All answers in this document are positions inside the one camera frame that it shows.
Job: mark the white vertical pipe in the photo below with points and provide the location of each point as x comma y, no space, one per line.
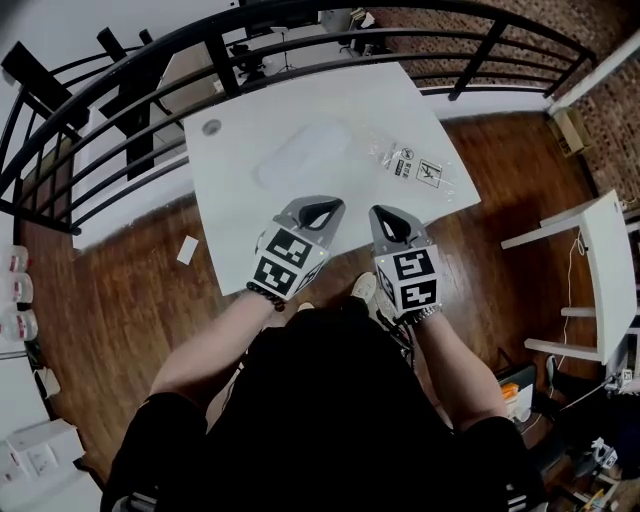
595,70

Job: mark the large white box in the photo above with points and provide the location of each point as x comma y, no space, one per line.
50,435

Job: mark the orange and white box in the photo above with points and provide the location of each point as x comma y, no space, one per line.
517,395

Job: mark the clear plastic bag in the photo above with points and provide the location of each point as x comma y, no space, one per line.
420,165

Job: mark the person's right forearm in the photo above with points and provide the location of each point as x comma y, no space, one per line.
460,370

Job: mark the person's black shirt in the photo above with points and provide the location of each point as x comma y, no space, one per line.
325,425

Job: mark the grey table grommet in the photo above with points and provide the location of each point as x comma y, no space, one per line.
211,127

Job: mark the silver wristwatch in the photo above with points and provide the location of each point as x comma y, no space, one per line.
427,315

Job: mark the white paper card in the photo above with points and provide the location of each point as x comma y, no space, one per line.
188,250

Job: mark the black metal railing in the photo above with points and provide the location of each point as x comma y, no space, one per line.
222,65

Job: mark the person's white shoe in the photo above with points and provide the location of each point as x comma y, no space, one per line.
305,306
363,286

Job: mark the white side table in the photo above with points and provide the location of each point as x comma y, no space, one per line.
607,270

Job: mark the white box red label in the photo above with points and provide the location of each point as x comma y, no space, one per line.
10,465

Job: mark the small white printed box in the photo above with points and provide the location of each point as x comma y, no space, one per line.
41,460

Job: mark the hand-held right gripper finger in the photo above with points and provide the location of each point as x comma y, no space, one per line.
377,235
415,227

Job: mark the cardboard box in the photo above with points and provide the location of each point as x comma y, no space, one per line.
570,132

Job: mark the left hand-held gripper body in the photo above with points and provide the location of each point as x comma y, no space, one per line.
287,255

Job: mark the person's left forearm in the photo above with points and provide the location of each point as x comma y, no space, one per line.
210,345

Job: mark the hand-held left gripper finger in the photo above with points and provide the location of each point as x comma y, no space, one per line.
320,199
336,222

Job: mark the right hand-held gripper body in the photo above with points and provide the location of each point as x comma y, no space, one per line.
412,275

